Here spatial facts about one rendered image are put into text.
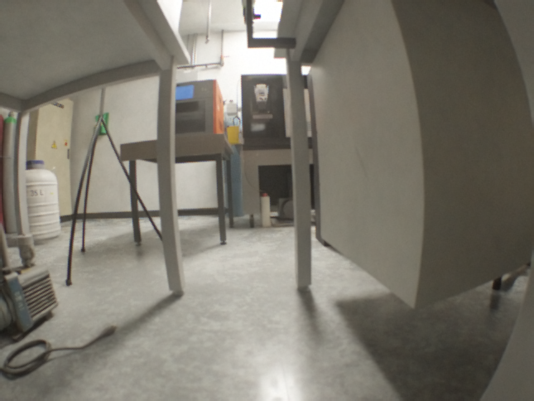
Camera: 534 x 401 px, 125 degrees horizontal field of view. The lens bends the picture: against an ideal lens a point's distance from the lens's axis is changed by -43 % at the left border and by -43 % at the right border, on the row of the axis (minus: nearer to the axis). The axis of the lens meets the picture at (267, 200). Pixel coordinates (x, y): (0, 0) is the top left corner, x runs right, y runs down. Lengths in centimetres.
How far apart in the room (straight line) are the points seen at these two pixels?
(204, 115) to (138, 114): 230
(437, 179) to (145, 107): 375
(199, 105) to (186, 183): 189
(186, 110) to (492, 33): 163
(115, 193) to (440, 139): 384
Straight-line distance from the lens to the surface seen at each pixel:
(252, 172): 210
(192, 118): 169
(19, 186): 136
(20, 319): 84
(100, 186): 407
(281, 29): 83
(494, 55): 62
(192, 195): 342
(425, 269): 38
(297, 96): 85
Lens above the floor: 38
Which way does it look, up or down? 4 degrees down
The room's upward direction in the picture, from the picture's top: 3 degrees counter-clockwise
